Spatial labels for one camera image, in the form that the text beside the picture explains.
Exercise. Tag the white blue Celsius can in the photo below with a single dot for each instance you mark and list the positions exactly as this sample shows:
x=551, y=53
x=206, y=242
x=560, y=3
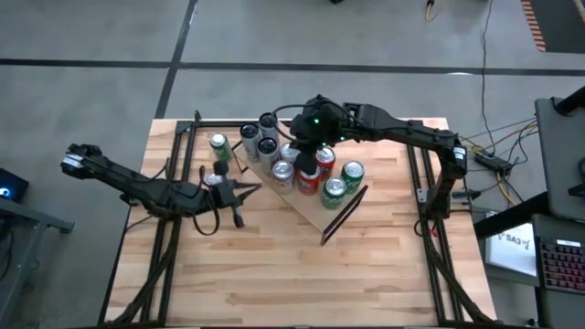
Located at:
x=269, y=128

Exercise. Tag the grey metal stand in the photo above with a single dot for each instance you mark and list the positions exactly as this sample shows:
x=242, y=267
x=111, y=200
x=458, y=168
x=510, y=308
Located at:
x=27, y=215

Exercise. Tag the orange striped floor mat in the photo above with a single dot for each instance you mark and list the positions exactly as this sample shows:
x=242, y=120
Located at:
x=557, y=23

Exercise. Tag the black metal table frame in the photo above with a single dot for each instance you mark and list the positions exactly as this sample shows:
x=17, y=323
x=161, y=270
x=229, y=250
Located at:
x=388, y=124

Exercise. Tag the grey metal base plate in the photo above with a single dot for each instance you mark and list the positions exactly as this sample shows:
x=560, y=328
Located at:
x=422, y=195

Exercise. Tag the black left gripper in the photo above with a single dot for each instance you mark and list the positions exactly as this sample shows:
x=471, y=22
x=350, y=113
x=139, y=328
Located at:
x=226, y=194

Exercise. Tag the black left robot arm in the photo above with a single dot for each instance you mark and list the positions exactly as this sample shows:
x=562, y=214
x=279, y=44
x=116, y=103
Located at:
x=128, y=183

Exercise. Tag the silver Diet Coke can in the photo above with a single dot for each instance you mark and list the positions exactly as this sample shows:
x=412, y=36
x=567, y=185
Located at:
x=288, y=153
x=283, y=178

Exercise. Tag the green Sprite can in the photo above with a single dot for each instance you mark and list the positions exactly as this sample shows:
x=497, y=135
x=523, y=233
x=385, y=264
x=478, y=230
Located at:
x=220, y=147
x=353, y=176
x=333, y=194

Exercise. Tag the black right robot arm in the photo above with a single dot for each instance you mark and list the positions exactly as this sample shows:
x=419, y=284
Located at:
x=411, y=132

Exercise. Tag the black backlit keyboard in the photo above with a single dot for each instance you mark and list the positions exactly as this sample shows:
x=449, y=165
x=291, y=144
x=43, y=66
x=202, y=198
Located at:
x=562, y=267

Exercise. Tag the grey side desk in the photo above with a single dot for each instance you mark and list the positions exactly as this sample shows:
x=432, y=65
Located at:
x=560, y=160

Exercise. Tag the black box blue light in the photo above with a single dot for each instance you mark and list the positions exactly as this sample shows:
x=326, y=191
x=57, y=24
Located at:
x=11, y=185

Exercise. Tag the tall can black lid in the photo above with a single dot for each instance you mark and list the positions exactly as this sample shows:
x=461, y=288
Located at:
x=250, y=144
x=268, y=155

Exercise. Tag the white paper sign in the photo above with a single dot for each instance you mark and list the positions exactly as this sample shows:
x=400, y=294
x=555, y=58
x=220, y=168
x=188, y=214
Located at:
x=512, y=249

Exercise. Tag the black power strip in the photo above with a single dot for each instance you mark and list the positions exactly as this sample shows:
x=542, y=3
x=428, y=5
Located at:
x=493, y=161

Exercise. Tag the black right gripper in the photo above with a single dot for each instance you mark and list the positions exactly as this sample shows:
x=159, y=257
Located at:
x=315, y=132

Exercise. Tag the black desk support bar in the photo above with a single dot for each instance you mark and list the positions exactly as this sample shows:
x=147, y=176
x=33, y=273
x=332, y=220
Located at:
x=507, y=219

